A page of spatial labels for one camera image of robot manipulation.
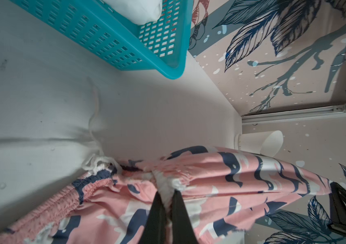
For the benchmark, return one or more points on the white ceramic holder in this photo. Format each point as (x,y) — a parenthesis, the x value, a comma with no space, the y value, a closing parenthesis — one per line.
(264,143)

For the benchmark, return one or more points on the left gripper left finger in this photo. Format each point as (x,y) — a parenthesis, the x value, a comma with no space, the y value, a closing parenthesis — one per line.
(155,228)

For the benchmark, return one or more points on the teal plastic basket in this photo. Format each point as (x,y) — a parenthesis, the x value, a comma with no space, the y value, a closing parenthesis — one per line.
(160,45)

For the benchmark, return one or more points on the pink patterned garment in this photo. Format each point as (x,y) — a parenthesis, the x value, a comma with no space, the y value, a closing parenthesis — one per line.
(223,190)

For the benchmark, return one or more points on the white shorts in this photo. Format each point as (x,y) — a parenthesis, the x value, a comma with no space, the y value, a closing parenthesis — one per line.
(139,12)

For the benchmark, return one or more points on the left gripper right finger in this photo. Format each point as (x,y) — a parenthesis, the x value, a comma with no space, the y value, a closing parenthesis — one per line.
(181,226)

